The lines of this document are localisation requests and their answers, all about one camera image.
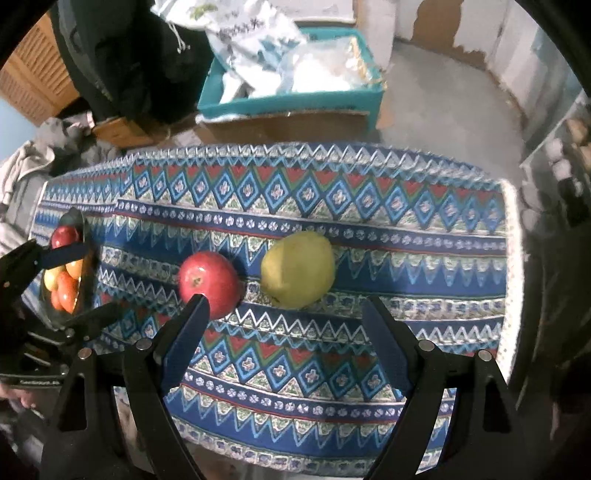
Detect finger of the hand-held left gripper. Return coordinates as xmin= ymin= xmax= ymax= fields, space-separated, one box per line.
xmin=46 ymin=302 xmax=125 ymax=343
xmin=31 ymin=243 xmax=90 ymax=270

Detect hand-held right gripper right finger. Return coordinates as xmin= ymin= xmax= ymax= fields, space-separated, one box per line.
xmin=361 ymin=294 xmax=536 ymax=480

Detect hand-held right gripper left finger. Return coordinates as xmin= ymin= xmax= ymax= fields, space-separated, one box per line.
xmin=39 ymin=293 xmax=212 ymax=480

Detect red mango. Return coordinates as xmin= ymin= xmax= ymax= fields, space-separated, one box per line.
xmin=51 ymin=225 xmax=82 ymax=250

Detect scalloped glass bowl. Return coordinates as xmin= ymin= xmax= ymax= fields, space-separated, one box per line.
xmin=28 ymin=208 xmax=101 ymax=329

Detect red apple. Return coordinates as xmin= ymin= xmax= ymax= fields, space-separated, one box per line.
xmin=178 ymin=251 xmax=241 ymax=320

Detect large yellow-green pear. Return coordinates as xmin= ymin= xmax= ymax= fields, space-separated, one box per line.
xmin=260 ymin=231 xmax=336 ymax=309

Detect person's left hand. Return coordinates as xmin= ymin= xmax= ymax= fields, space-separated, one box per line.
xmin=0 ymin=383 xmax=38 ymax=411

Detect blue patterned tablecloth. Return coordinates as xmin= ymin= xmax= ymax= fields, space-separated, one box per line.
xmin=28 ymin=142 xmax=523 ymax=479

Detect white cloth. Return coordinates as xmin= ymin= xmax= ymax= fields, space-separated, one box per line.
xmin=0 ymin=141 xmax=54 ymax=259

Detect grey bag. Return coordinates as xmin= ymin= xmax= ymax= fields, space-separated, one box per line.
xmin=34 ymin=117 xmax=124 ymax=180

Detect wooden furniture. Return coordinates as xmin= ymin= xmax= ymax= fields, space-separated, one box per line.
xmin=91 ymin=115 xmax=155 ymax=149

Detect wooden louvred cabinet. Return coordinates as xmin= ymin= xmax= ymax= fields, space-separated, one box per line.
xmin=0 ymin=13 xmax=85 ymax=126

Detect dark clothing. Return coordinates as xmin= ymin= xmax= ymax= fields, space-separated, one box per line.
xmin=50 ymin=0 xmax=215 ymax=126

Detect shelf with bottles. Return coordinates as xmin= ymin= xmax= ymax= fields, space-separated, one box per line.
xmin=517 ymin=90 xmax=591 ymax=232

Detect teal box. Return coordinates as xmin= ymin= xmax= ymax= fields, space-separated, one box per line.
xmin=197 ymin=27 xmax=387 ymax=126

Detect clear plastic bags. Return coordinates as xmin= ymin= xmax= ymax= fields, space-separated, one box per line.
xmin=152 ymin=0 xmax=384 ymax=104

